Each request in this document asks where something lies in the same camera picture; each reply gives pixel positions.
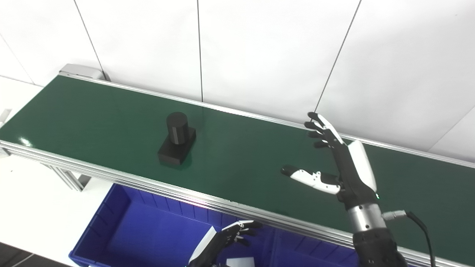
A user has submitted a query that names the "aluminium conveyor support leg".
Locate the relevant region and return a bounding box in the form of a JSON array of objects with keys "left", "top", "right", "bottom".
[{"left": 0, "top": 146, "right": 91, "bottom": 191}]

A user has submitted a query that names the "black cylinder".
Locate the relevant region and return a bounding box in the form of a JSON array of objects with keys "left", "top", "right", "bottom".
[{"left": 157, "top": 112, "right": 196, "bottom": 166}]

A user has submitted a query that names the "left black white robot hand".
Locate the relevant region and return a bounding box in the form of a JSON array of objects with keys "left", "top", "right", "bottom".
[{"left": 187, "top": 220, "right": 263, "bottom": 267}]

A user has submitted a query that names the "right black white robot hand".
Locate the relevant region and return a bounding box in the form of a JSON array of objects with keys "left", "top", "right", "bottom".
[{"left": 281, "top": 112, "right": 380, "bottom": 211}]

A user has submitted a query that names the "blue plastic bin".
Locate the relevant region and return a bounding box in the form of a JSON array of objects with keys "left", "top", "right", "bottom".
[
  {"left": 69, "top": 184, "right": 275, "bottom": 267},
  {"left": 269, "top": 226, "right": 358, "bottom": 267}
]

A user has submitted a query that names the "grey conveyor end housing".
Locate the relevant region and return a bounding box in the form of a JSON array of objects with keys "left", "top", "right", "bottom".
[{"left": 59, "top": 64, "right": 105, "bottom": 80}]

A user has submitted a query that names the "green conveyor belt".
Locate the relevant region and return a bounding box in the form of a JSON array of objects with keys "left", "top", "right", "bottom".
[{"left": 0, "top": 72, "right": 475, "bottom": 267}]

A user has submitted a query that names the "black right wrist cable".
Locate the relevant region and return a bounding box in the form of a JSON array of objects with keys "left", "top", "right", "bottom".
[{"left": 382, "top": 210, "right": 436, "bottom": 267}]

